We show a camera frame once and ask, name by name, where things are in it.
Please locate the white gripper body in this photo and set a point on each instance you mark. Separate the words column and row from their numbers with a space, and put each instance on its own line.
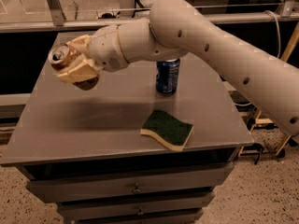
column 105, row 48

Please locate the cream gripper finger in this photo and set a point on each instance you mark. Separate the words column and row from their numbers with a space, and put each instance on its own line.
column 81, row 69
column 81, row 44

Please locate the crushed orange soda can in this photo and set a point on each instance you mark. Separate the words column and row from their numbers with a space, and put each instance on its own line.
column 61, row 56

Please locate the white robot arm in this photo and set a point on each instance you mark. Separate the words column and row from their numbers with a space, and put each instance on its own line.
column 174, row 28

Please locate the blue soda can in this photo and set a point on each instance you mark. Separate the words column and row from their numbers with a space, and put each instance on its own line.
column 167, row 76

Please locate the grey drawer cabinet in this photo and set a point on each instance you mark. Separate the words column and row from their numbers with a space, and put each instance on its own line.
column 83, row 150

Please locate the green and yellow sponge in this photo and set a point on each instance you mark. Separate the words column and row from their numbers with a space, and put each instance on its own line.
column 167, row 130

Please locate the top drawer knob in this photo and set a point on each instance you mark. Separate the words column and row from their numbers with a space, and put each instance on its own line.
column 136, row 189

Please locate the drawer knob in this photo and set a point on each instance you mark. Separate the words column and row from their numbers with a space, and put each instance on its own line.
column 136, row 189
column 140, row 212

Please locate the metal guard rail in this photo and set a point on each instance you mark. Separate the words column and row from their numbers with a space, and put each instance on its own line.
column 62, row 15

